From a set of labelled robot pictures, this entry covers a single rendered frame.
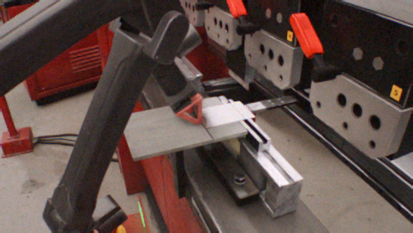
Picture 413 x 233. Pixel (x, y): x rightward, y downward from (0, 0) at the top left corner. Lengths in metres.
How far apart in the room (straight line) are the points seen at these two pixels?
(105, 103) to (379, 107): 0.35
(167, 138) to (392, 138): 0.48
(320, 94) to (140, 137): 0.42
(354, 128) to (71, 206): 0.43
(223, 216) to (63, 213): 0.33
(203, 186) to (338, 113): 0.43
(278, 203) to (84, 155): 0.40
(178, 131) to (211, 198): 0.17
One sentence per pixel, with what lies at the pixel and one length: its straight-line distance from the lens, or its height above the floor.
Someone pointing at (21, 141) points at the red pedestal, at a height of 0.10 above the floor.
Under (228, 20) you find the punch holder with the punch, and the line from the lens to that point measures 0.68.
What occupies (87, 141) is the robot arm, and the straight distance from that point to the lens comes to 0.49.
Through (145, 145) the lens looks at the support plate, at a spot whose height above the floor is 1.00.
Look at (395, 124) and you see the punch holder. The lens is 0.38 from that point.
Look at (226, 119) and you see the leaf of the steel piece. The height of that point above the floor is 1.00.
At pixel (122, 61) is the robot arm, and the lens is 0.45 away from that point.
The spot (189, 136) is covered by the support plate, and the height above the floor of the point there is 1.00.
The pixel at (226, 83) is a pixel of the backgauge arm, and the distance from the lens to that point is 1.29.
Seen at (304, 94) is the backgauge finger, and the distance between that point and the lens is 0.88.
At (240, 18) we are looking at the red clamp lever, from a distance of 0.57.
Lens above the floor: 1.41
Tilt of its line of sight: 31 degrees down
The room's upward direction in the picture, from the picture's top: straight up
